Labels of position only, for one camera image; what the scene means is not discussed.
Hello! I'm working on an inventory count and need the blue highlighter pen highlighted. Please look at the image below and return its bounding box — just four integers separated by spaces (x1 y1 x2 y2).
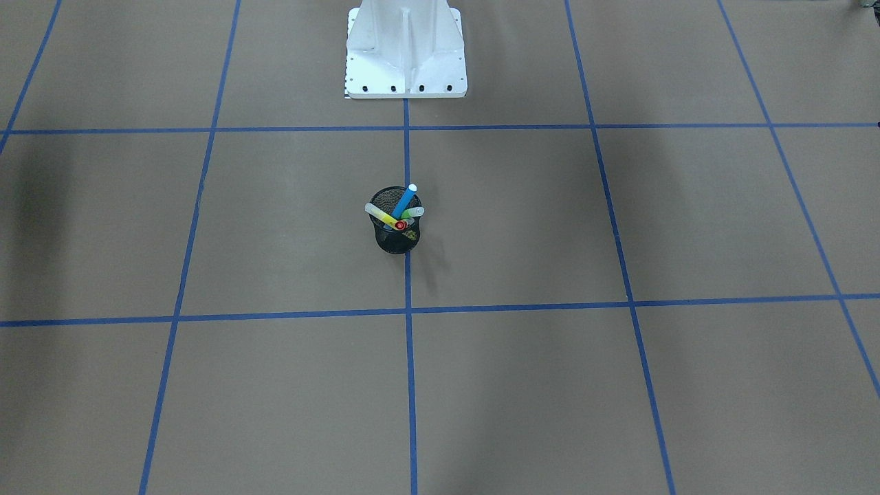
392 183 417 219

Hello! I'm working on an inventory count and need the green highlighter pen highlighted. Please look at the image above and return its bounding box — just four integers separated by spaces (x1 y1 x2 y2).
400 206 426 221

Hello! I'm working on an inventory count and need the yellow highlighter pen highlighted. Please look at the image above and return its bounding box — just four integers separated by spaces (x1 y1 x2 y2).
364 203 399 230

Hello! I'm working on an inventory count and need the white pedestal base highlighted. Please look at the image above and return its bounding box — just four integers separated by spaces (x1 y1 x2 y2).
344 1 468 100

